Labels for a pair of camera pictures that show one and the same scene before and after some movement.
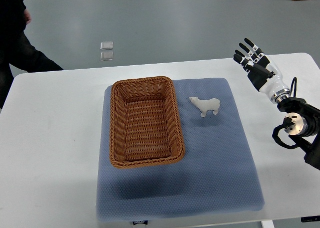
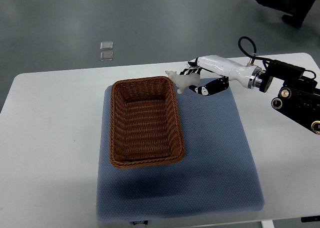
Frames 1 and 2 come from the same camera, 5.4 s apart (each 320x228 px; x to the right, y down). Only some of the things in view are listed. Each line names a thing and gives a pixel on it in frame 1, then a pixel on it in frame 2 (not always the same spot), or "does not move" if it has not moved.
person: x=16 y=47 -> x=297 y=1
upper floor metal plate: x=106 y=45 does not move
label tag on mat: x=145 y=222 does not move
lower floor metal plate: x=106 y=55 does not move
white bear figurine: x=204 y=105 -> x=182 y=80
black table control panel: x=311 y=218 does not move
